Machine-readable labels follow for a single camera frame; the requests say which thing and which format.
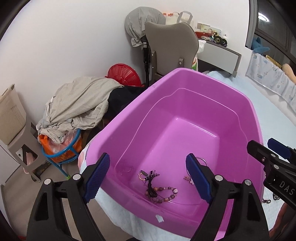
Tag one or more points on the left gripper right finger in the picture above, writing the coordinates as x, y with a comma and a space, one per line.
247, 220

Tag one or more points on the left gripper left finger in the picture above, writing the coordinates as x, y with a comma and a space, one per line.
48, 220

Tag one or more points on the gold earrings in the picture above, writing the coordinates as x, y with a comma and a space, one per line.
189, 179

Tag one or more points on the beige laundry hamper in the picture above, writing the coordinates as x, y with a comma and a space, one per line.
18, 133

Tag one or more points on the large teddy bear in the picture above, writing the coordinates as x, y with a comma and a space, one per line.
286, 68

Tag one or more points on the pale blue patterned blanket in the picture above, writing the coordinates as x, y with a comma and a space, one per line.
270, 76

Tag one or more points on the grey clothes pile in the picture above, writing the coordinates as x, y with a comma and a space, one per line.
80, 104

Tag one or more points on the purple plastic bin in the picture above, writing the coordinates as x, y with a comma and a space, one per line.
180, 129

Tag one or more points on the blue plush toy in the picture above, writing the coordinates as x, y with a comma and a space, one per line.
257, 47

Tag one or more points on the grey white desk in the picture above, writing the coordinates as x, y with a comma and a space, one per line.
216, 56

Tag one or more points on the black clothing pile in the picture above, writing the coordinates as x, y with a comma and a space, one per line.
120, 98

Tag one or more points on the toy truck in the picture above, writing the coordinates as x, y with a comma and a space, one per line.
220, 41

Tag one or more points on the red plastic basket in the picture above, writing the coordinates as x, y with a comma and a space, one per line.
125, 75

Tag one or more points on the grey chair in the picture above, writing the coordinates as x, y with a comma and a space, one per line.
172, 46

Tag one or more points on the white tote bag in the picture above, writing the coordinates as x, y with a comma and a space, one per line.
175, 17

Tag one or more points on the grey cloth on chair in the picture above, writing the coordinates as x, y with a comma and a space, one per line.
135, 23

